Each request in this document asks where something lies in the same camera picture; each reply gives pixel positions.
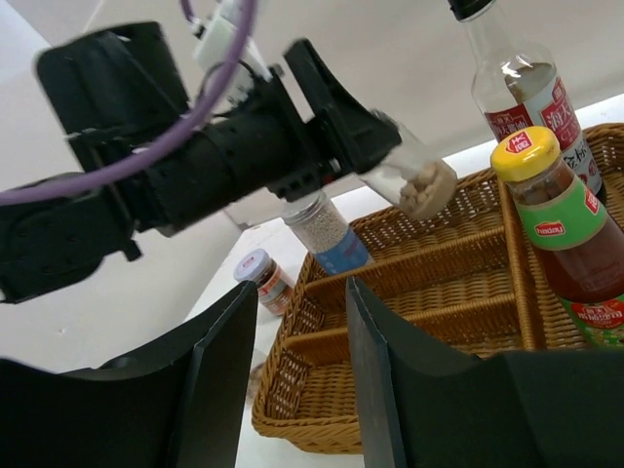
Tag brown wicker divided tray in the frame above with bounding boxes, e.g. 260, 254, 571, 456
251, 123, 624, 455

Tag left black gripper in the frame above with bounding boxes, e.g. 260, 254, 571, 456
35, 21, 402, 237

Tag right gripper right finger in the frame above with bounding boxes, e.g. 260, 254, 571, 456
345, 278, 623, 467

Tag silver-lid blue-label jar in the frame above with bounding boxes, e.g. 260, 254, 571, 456
282, 191, 373, 276

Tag red-white-lid spice jar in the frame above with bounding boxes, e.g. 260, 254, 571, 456
233, 249, 293, 316

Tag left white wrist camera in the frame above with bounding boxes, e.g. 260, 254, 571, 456
191, 1, 271, 108

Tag green-label yellow-cap sauce bottle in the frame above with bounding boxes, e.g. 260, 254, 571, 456
490, 126, 623, 348

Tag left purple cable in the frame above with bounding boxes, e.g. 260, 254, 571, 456
0, 0, 258, 206

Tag black-cap spice shaker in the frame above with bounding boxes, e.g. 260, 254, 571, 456
359, 109, 457, 220

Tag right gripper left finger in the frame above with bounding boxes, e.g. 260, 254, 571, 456
1, 282, 257, 467

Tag tall red-label sauce bottle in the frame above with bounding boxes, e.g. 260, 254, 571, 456
448, 0, 606, 202

